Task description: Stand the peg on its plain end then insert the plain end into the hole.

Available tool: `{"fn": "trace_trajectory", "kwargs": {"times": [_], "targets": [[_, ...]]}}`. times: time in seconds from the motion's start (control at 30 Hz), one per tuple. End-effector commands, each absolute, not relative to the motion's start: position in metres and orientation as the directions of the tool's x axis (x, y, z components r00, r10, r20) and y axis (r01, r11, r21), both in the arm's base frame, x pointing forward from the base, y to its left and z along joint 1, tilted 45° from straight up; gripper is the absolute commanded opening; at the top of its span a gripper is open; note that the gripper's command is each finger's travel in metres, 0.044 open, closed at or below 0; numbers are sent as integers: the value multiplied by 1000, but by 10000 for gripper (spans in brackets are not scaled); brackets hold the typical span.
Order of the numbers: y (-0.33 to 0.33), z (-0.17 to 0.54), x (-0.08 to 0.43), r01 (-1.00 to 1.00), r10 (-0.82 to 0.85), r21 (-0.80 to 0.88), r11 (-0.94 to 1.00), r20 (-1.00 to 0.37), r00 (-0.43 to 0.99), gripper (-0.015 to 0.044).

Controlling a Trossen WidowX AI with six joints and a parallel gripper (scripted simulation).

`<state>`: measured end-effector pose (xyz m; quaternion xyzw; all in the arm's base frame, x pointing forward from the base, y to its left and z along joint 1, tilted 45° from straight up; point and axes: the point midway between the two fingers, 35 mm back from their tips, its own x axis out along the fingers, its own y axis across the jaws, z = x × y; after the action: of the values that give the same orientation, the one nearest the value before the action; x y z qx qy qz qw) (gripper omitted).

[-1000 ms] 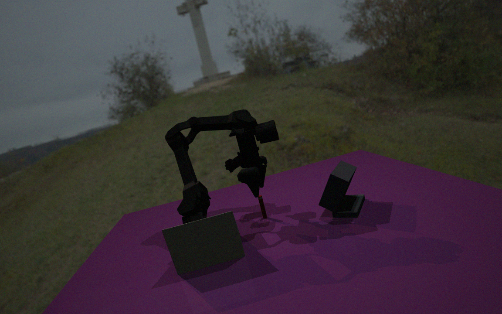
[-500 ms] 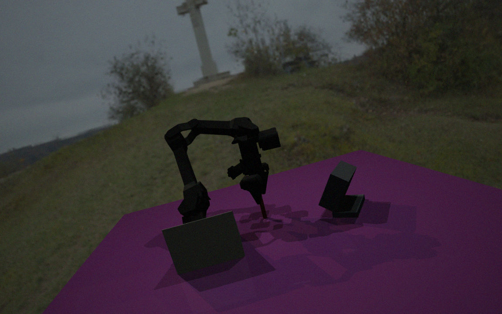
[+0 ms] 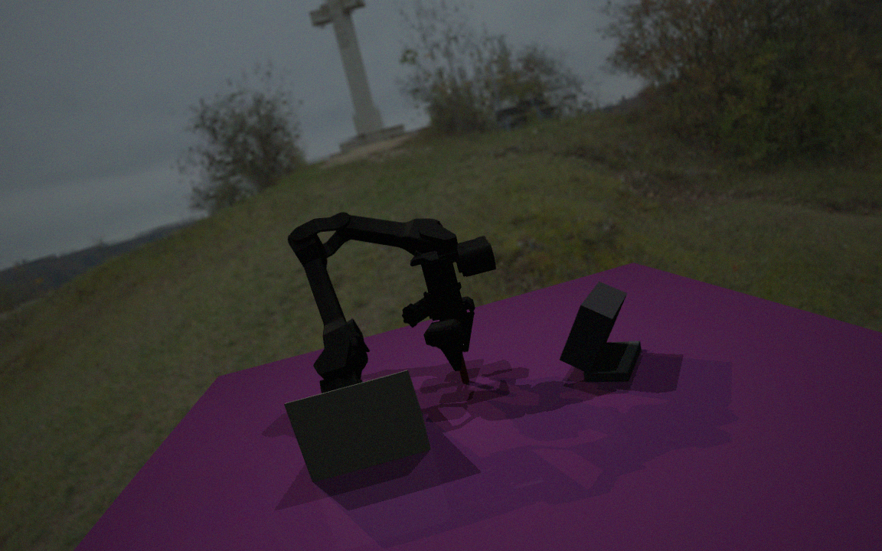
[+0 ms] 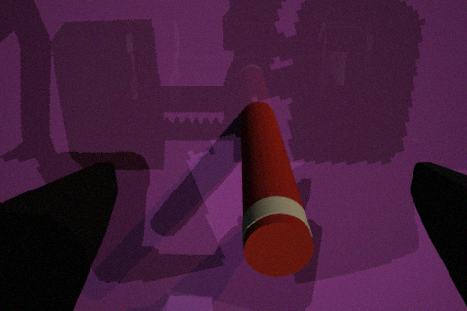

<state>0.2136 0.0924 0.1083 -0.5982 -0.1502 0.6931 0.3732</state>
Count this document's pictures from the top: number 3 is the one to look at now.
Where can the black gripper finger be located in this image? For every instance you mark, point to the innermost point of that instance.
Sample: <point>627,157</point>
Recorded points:
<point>453,351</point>
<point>467,329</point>

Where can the red peg with white band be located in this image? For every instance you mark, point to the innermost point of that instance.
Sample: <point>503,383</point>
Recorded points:
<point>463,372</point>

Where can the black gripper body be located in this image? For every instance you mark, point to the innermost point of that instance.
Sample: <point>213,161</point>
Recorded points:
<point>449,307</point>

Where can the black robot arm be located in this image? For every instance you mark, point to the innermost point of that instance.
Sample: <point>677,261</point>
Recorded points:
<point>433,246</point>

